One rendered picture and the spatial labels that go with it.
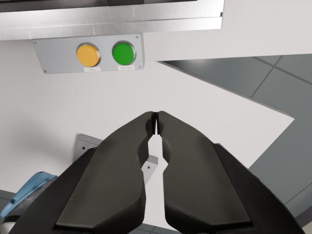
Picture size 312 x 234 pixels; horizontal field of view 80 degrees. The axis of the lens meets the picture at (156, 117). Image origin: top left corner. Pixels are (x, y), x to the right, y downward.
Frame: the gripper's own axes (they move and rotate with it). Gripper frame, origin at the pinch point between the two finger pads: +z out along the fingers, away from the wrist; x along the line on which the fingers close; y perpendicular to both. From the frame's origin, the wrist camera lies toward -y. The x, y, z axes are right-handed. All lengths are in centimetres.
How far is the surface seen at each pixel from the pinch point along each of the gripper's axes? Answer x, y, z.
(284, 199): 135, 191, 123
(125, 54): -6.3, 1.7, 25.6
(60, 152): -35, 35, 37
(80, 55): -14.9, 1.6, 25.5
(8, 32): -27.7, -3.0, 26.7
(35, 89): -34, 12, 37
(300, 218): 160, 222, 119
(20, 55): -34, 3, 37
